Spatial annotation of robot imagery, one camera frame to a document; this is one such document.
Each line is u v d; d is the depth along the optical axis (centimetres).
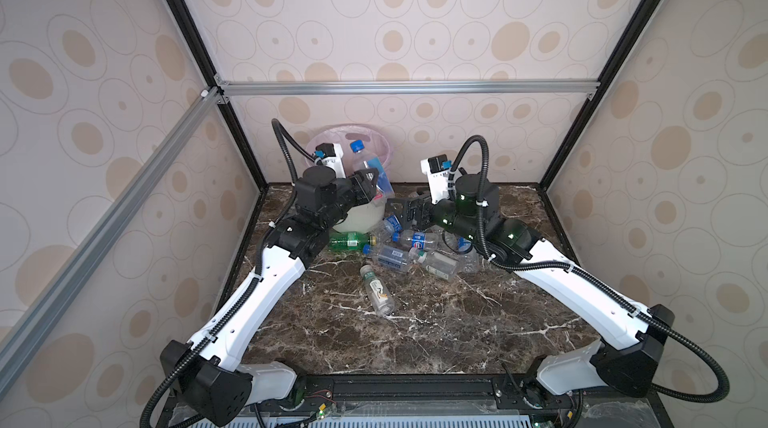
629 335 40
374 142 98
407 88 90
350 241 97
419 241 97
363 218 97
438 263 97
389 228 104
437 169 56
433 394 76
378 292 85
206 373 37
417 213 58
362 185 59
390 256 94
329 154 60
